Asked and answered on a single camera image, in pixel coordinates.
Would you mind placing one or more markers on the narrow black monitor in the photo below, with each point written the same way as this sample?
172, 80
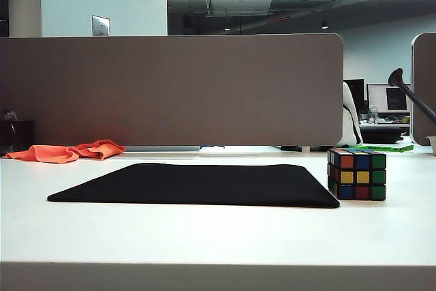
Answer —
356, 91

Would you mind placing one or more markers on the green tape strip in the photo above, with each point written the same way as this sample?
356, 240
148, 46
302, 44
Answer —
385, 148

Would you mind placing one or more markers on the black pen holder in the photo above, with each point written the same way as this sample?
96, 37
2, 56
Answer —
17, 132

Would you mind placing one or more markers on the red ceiling sign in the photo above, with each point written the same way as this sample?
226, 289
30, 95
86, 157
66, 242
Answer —
278, 19

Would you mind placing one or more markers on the multicoloured Rubik's cube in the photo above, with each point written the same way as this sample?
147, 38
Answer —
361, 176

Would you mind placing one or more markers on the beige paper bowl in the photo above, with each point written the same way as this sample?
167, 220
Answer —
432, 144

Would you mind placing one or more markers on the clear water bottle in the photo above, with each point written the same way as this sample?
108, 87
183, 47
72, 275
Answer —
373, 114

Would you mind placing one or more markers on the black rod with curved head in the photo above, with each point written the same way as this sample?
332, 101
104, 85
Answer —
413, 95

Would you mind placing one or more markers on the small black ceiling spotlight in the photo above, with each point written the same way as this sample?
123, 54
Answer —
325, 26

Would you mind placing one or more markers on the orange cloth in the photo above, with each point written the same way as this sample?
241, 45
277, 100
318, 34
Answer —
54, 154

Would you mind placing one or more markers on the black padded chair part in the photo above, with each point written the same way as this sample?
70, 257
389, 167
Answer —
381, 134

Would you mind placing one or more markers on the brown divider with white edge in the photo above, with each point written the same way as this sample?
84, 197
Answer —
424, 90

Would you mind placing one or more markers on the silver divider base rail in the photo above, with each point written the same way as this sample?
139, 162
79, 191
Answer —
163, 148

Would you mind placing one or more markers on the black mouse pad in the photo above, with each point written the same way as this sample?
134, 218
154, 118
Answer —
204, 185

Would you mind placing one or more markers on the wide computer monitor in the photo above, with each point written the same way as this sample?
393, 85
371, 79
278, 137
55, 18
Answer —
378, 97

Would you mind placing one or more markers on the white divider foot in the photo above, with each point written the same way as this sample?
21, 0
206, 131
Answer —
305, 149

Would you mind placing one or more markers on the wide brown desk divider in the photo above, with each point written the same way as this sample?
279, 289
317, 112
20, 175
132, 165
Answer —
170, 90

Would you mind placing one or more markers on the metal wall switch plate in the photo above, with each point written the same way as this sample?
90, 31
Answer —
101, 25

